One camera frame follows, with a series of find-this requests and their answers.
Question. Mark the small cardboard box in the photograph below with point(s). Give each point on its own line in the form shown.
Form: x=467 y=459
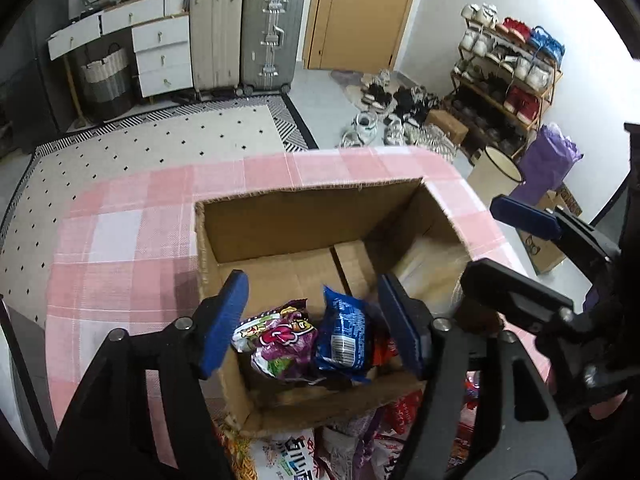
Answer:
x=455 y=130

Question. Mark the dotted floor rug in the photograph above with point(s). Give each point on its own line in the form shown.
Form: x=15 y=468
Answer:
x=55 y=175

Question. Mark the beige suitcase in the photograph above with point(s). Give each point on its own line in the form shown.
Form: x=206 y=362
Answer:
x=215 y=42

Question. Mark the brown cardboard box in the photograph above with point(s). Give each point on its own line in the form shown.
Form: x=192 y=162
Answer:
x=293 y=243

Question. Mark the woven laundry basket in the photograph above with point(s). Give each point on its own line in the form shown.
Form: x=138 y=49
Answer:
x=107 y=84

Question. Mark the purple grape snack bag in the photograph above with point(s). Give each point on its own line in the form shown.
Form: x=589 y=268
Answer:
x=280 y=342

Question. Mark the purple gift bag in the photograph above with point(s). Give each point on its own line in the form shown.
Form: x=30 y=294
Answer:
x=546 y=163

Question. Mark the silver suitcase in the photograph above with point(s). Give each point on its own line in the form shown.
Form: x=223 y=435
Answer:
x=269 y=42

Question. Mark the cream waste bin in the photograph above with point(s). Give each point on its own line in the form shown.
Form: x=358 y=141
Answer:
x=494 y=174

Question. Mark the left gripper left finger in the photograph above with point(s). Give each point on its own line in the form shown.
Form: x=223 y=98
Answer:
x=217 y=318

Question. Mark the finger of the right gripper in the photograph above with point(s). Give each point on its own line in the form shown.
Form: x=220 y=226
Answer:
x=552 y=234
x=525 y=303

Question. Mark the blue snack packet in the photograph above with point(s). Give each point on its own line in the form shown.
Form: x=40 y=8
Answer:
x=345 y=341

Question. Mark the white drawer desk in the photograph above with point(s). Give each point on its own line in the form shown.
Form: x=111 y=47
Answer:
x=156 y=35

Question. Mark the wooden door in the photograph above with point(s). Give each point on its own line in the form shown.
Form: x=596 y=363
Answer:
x=358 y=35

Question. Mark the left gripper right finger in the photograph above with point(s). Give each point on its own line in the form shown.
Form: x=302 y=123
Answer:
x=409 y=323

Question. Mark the wooden shoe rack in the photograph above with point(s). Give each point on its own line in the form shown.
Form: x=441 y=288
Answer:
x=503 y=81

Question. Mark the pink plaid tablecloth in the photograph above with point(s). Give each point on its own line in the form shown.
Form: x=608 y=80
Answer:
x=126 y=254

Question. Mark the white noodle snack bag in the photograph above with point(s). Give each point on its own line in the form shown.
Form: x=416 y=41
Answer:
x=281 y=456

